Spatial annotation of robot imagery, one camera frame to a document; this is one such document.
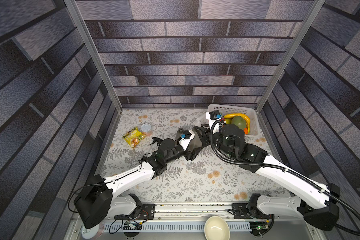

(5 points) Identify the grey spray bottle front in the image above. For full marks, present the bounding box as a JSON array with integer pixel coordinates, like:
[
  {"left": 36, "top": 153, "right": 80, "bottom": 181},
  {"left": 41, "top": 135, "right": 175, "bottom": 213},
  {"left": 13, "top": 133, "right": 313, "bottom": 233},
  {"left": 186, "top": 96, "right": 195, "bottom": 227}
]
[{"left": 187, "top": 131, "right": 203, "bottom": 152}]

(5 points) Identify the grey spray bottle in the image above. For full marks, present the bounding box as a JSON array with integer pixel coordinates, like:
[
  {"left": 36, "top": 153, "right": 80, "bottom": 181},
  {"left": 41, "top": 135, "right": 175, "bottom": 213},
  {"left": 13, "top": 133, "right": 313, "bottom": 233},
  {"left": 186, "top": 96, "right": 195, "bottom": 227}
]
[
  {"left": 187, "top": 131, "right": 203, "bottom": 152},
  {"left": 176, "top": 128, "right": 186, "bottom": 141}
]

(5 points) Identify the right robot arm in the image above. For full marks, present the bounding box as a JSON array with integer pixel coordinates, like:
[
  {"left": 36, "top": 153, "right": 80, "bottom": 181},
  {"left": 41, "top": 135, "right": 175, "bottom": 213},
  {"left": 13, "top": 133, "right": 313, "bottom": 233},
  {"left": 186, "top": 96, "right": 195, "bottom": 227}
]
[{"left": 191, "top": 121, "right": 340, "bottom": 231}]

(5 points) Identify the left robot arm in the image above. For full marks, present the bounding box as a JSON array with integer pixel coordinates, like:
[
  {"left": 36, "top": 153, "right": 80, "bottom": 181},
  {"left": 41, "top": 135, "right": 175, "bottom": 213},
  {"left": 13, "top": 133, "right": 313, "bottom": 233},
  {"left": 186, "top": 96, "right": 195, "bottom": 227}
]
[{"left": 74, "top": 138, "right": 204, "bottom": 229}]

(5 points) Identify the grey spray bottle middle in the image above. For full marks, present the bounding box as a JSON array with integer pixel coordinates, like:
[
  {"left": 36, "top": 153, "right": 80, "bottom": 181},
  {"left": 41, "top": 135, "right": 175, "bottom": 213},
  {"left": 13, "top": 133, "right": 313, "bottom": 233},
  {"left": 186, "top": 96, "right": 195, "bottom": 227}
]
[{"left": 176, "top": 128, "right": 186, "bottom": 141}]

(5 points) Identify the black spray nozzle far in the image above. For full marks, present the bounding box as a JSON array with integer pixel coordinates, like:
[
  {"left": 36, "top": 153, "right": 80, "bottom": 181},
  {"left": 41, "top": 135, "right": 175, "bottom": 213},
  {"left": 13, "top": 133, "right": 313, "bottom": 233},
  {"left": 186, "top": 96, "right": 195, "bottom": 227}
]
[{"left": 150, "top": 137, "right": 163, "bottom": 147}]

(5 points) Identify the yellow banana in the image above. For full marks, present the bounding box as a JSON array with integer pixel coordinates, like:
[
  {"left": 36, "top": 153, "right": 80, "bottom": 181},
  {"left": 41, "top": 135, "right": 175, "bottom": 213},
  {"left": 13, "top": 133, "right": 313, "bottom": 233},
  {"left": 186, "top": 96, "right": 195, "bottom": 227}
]
[{"left": 224, "top": 113, "right": 251, "bottom": 134}]

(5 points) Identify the white plastic basket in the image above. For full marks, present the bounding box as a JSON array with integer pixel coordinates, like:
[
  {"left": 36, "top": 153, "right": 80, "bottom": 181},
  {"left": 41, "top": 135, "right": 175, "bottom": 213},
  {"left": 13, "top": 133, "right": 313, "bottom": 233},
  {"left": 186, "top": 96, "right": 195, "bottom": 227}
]
[{"left": 206, "top": 104, "right": 261, "bottom": 138}]

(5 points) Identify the green mango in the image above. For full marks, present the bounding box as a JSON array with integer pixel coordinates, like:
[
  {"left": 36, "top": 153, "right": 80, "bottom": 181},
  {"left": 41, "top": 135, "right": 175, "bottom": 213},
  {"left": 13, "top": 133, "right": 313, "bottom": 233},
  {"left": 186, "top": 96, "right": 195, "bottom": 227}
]
[{"left": 231, "top": 116, "right": 248, "bottom": 130}]

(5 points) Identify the pink tin can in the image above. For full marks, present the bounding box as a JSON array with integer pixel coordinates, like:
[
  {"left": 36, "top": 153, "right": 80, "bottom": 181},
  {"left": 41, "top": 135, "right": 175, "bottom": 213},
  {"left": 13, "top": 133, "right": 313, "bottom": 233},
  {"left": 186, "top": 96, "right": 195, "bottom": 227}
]
[{"left": 141, "top": 123, "right": 153, "bottom": 136}]

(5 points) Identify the yellow snack packet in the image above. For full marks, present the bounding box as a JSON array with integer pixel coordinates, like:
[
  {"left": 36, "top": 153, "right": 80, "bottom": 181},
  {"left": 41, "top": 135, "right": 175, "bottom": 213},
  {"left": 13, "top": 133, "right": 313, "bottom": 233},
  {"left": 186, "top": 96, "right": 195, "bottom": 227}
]
[{"left": 123, "top": 127, "right": 146, "bottom": 149}]

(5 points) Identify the cream bowl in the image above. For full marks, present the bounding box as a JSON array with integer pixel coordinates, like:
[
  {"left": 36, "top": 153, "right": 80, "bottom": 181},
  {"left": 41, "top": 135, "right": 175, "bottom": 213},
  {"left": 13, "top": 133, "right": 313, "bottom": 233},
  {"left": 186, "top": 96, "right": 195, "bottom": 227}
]
[{"left": 204, "top": 216, "right": 231, "bottom": 240}]

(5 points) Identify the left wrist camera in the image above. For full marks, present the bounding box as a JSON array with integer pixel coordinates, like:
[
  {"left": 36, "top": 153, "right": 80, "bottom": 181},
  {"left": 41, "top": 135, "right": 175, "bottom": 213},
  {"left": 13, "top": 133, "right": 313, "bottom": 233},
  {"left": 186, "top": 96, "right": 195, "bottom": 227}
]
[{"left": 179, "top": 130, "right": 195, "bottom": 151}]

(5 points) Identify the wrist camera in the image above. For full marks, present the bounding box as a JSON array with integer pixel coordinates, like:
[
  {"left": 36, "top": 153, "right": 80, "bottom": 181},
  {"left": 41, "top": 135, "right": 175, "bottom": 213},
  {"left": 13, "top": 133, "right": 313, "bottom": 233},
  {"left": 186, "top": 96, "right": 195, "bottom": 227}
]
[
  {"left": 179, "top": 130, "right": 195, "bottom": 151},
  {"left": 206, "top": 110, "right": 225, "bottom": 134}
]

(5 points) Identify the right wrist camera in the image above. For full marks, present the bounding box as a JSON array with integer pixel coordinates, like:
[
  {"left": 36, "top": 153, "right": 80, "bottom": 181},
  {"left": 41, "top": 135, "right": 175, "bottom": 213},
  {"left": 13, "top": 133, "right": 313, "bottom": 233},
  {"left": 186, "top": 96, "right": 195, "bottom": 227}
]
[{"left": 206, "top": 110, "right": 225, "bottom": 134}]

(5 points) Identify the black corrugated cable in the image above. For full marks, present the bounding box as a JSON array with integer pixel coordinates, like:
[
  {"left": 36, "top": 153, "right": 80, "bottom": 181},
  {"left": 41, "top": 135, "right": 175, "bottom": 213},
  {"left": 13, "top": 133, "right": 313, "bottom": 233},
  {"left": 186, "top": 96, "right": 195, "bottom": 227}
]
[{"left": 209, "top": 119, "right": 360, "bottom": 237}]

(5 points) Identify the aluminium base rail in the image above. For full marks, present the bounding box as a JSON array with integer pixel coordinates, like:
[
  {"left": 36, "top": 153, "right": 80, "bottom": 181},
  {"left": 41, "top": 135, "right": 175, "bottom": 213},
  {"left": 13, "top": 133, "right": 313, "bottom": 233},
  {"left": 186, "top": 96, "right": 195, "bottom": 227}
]
[{"left": 74, "top": 201, "right": 316, "bottom": 223}]

